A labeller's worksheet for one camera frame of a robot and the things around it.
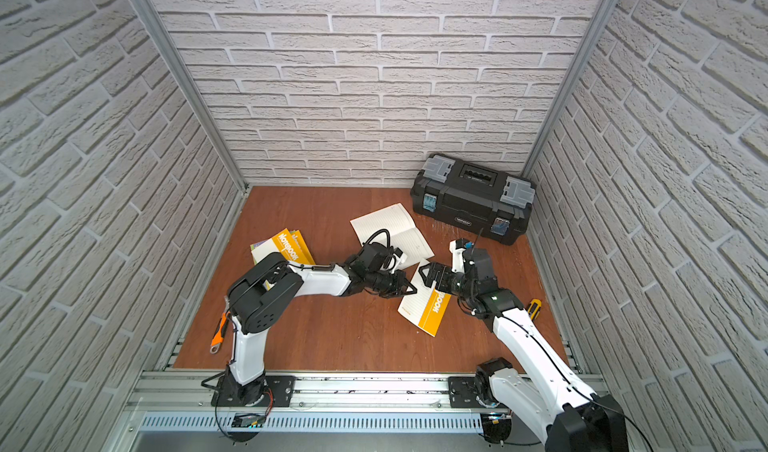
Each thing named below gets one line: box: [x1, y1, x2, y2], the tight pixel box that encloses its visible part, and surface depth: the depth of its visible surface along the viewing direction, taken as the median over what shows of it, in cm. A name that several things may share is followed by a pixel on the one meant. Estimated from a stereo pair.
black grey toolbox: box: [411, 153, 536, 246], surface depth 99 cm
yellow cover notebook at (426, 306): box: [397, 258, 452, 338], surface depth 88 cm
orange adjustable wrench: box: [209, 311, 231, 355], surface depth 83 cm
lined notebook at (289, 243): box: [250, 228, 316, 265], surface depth 100 cm
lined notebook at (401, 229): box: [350, 202, 435, 269], surface depth 109 cm
